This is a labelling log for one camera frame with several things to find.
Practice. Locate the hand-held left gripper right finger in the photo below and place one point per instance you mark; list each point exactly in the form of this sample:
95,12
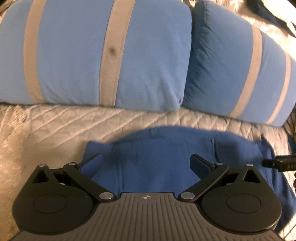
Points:
198,168

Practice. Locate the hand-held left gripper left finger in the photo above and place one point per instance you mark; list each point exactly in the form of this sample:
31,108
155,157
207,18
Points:
93,165

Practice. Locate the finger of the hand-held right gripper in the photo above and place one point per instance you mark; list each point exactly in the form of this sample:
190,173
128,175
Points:
277,163

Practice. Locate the blue fleece jacket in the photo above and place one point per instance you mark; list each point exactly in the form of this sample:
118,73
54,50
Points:
157,157

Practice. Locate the blue striped pillow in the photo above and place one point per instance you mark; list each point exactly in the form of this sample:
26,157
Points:
69,58
219,69

